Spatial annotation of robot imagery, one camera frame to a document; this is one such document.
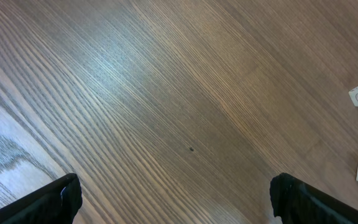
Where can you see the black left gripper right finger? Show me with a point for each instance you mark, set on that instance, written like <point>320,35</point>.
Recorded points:
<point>297,202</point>

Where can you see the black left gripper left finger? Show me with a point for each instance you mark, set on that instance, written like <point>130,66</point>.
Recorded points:
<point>56,202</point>

